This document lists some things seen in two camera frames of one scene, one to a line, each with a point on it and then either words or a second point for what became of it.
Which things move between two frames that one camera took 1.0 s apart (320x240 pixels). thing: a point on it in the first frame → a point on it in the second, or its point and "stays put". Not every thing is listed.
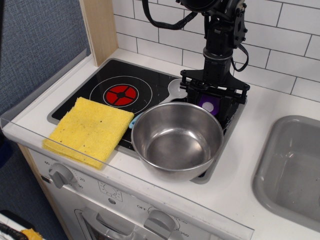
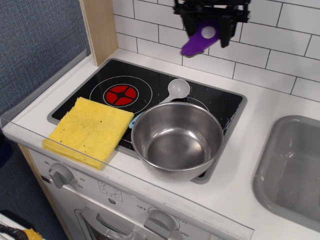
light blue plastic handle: (131, 123) stays put
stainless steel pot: (177, 141) stays put
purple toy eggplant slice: (210, 103) → (207, 33)
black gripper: (216, 76) → (228, 12)
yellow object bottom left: (31, 234) stays put
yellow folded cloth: (88, 132) stays put
